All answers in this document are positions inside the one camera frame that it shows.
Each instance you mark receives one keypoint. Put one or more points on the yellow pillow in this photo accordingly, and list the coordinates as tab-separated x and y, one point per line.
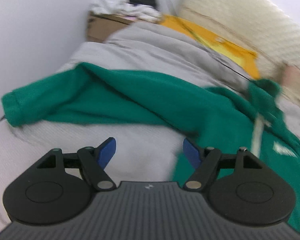
245	58

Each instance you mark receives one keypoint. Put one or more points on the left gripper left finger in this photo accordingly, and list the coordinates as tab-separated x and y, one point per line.
80	171

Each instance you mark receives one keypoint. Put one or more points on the pile of clothes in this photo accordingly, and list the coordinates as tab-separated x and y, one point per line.
146	10

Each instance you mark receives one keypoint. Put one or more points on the plaid pillow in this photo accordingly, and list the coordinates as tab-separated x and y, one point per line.
289	79

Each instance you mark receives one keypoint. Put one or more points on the cardboard box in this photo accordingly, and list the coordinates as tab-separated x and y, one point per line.
100	27

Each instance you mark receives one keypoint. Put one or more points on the cream quilted headboard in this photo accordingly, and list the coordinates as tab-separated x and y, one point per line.
257	25

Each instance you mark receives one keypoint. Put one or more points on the grey bed sheet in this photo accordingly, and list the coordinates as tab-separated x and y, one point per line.
144	152

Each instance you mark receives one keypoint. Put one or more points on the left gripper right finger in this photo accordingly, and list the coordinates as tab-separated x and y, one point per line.
207	163

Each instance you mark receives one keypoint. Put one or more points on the green and white hoodie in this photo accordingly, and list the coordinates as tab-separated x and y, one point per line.
212	116

